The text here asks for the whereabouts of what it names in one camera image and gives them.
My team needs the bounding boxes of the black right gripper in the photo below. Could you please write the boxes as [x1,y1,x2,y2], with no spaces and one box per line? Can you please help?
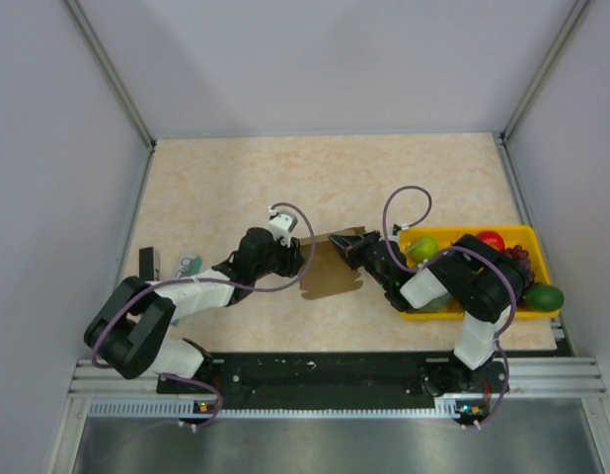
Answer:
[329,230,392,290]

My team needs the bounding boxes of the brown cardboard box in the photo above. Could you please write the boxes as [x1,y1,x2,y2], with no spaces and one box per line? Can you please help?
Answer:
[299,234,363,301]

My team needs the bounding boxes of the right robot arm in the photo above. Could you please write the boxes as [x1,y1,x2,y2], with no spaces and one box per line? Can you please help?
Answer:
[329,231,532,395]

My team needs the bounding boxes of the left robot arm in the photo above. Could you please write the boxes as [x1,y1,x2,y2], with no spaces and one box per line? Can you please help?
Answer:
[84,227,311,392]

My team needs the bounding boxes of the black rectangular box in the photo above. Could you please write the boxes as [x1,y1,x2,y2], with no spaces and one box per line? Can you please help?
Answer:
[138,246,160,281]

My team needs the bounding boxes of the green pear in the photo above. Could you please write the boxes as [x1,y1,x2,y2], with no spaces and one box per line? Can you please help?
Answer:
[407,236,439,264]

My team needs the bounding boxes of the green melon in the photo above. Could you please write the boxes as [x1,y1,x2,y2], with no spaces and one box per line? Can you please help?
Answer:
[419,293,453,313]

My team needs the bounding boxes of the red apple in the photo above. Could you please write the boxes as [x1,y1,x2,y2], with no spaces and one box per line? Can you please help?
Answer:
[476,230,506,252]

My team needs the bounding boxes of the dark purple grapes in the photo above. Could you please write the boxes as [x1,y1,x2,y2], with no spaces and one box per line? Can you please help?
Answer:
[503,245,535,284]

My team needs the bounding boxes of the green avocado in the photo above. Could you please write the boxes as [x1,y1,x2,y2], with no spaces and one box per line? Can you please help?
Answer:
[522,283,565,312]

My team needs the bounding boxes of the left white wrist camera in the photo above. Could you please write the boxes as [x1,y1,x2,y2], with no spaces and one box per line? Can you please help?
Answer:
[267,208,298,247]

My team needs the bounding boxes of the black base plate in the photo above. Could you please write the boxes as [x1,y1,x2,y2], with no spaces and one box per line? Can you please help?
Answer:
[156,351,508,411]

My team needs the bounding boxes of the white slotted cable duct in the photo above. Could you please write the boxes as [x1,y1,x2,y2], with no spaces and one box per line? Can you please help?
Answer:
[88,398,487,420]

